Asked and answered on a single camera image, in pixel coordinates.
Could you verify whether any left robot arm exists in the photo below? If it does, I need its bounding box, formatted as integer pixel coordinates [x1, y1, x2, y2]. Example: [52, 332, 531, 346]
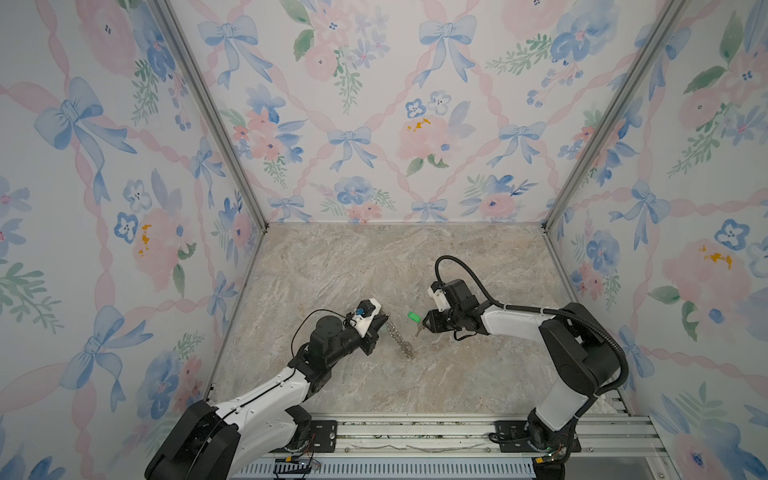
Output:
[144, 307, 389, 479]

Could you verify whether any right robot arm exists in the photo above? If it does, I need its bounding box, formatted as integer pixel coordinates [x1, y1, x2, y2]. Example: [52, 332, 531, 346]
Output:
[423, 280, 629, 464]

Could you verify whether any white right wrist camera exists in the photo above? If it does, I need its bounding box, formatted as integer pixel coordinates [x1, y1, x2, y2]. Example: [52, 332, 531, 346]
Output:
[428, 283, 451, 312]

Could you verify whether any black corrugated cable conduit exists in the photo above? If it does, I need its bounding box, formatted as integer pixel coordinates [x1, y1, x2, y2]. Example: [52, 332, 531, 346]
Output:
[433, 254, 630, 397]

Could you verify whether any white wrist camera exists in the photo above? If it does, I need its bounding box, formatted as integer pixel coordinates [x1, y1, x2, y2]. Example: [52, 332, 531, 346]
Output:
[349, 298, 382, 338]
[428, 283, 451, 312]

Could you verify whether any aluminium corner post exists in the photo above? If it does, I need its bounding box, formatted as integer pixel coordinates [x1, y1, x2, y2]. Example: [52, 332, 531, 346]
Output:
[148, 0, 268, 235]
[541, 0, 689, 234]

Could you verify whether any aluminium corner post left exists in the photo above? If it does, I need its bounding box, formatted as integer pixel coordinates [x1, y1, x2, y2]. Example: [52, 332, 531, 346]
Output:
[148, 0, 268, 235]

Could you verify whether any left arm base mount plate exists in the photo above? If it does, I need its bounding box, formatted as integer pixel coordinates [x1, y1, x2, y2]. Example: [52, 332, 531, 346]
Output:
[277, 406, 338, 454]

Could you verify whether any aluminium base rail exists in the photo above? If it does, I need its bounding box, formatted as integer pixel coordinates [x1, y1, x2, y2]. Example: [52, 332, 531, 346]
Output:
[236, 393, 681, 479]

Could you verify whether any aluminium corner post right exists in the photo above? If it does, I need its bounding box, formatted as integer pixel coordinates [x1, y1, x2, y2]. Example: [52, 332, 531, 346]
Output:
[541, 0, 689, 234]

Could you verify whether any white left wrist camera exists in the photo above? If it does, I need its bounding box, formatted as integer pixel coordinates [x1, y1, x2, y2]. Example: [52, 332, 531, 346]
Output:
[349, 298, 382, 338]

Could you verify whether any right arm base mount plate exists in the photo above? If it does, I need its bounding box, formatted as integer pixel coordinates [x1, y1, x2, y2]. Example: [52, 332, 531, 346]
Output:
[488, 415, 582, 455]

